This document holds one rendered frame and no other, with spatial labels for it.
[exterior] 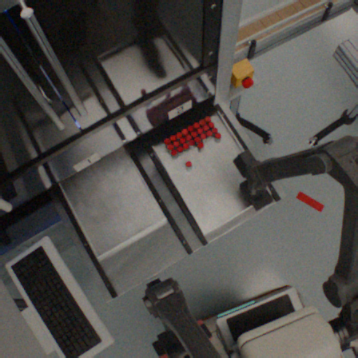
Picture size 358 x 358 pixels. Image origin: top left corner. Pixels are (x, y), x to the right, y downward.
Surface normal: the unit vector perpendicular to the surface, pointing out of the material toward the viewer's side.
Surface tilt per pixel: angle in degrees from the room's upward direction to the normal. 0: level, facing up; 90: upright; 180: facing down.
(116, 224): 0
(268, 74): 0
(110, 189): 0
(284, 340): 42
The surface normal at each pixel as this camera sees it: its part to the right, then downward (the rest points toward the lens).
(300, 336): -0.26, -0.80
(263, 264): -0.03, -0.25
